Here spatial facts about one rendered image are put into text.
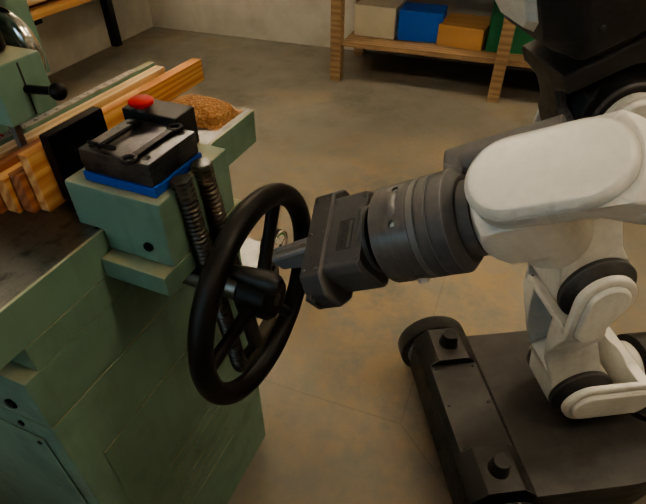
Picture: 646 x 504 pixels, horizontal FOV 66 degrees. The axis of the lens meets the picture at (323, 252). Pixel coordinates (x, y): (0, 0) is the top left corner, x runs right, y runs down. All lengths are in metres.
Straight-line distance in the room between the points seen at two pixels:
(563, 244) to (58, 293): 0.51
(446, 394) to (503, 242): 0.96
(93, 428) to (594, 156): 0.67
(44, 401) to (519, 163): 0.57
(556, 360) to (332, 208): 0.81
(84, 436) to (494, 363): 1.04
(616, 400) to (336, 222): 0.96
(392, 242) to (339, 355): 1.22
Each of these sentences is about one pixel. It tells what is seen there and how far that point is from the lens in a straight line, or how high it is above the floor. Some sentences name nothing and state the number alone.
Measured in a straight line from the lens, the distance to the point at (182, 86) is 0.99.
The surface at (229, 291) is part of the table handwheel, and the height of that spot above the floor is 0.82.
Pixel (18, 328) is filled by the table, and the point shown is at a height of 0.87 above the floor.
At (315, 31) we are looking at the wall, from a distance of 4.18.
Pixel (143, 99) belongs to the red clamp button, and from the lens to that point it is 0.65.
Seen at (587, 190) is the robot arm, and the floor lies 1.10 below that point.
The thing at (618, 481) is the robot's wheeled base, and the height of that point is 0.17.
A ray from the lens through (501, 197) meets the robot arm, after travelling 0.36.
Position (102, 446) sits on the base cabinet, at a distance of 0.82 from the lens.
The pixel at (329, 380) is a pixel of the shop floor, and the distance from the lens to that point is 1.56.
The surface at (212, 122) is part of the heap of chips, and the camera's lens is 0.85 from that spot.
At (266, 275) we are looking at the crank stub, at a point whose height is 0.92.
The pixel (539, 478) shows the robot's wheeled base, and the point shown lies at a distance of 1.31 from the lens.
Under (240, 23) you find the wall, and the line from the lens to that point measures 4.44.
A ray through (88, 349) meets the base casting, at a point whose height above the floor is 0.77.
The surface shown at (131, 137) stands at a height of 1.00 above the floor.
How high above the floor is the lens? 1.26
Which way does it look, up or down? 40 degrees down
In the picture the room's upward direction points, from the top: straight up
